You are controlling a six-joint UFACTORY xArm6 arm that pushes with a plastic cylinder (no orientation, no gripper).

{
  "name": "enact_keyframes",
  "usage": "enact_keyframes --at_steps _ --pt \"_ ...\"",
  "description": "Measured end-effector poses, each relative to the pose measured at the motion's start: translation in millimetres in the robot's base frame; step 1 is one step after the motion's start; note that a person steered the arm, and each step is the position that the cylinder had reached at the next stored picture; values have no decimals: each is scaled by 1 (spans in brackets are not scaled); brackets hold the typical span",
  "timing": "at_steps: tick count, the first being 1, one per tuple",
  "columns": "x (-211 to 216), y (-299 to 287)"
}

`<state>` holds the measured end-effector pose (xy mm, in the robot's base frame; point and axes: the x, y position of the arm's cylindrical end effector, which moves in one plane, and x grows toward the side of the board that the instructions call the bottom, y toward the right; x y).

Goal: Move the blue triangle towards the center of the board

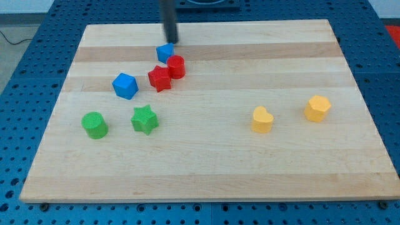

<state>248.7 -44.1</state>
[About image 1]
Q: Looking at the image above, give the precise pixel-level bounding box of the red star block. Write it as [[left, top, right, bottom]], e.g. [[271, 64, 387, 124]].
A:
[[147, 66, 171, 92]]

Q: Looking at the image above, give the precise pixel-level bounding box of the wooden board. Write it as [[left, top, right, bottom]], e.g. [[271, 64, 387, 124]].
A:
[[20, 19, 399, 203]]

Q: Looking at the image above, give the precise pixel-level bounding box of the black cable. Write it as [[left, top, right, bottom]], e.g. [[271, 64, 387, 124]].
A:
[[0, 30, 34, 46]]

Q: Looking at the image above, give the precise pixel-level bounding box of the green star block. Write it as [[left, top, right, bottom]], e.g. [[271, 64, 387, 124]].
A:
[[131, 104, 159, 136]]

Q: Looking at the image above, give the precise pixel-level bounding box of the green cylinder block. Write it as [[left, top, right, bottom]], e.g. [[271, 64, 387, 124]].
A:
[[81, 111, 108, 139]]

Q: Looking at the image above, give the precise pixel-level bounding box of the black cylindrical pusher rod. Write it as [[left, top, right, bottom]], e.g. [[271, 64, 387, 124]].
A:
[[159, 0, 179, 44]]

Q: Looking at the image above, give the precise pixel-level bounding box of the yellow heart block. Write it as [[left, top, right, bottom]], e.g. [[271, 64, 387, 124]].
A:
[[251, 106, 274, 133]]

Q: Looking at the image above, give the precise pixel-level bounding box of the red cylinder block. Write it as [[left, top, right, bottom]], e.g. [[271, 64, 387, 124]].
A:
[[167, 55, 186, 79]]

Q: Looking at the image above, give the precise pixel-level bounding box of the red object at edge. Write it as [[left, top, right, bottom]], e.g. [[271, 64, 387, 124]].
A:
[[385, 25, 400, 48]]

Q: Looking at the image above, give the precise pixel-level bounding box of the blue triangle block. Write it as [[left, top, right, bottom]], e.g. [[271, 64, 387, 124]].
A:
[[156, 42, 174, 64]]

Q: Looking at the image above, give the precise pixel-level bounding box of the yellow hexagon block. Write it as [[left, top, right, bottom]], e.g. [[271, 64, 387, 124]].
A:
[[304, 95, 331, 123]]

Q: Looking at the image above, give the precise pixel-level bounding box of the blue cube block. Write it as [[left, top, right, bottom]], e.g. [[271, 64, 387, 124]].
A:
[[112, 73, 139, 100]]

